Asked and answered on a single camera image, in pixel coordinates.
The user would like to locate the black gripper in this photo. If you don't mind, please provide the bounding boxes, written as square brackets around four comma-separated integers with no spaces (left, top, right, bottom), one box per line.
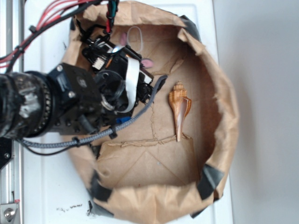
[82,41,153,114]

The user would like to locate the gray plush bunny toy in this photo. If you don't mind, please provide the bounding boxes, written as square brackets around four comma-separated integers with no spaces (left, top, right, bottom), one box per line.
[120,26,154,69]

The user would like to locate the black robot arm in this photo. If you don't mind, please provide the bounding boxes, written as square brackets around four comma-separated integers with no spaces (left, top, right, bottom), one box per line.
[0,40,153,139]

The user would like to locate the brown spiral seashell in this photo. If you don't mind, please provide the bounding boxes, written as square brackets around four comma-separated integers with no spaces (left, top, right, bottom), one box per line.
[168,81,192,142]

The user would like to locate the brown paper bag tray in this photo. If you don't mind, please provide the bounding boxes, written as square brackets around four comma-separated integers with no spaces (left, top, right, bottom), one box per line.
[68,1,239,224]

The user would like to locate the white ribbon cable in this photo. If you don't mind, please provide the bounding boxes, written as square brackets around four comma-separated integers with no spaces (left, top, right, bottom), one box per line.
[112,45,141,112]

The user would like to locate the red wire bundle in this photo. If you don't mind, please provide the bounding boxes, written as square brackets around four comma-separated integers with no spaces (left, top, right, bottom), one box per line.
[0,0,120,68]

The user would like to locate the aluminum frame rail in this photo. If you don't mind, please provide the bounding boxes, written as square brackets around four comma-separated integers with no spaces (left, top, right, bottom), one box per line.
[0,0,24,224]

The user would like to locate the black mounting bracket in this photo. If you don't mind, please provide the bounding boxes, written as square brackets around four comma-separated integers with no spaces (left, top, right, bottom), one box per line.
[0,137,13,170]

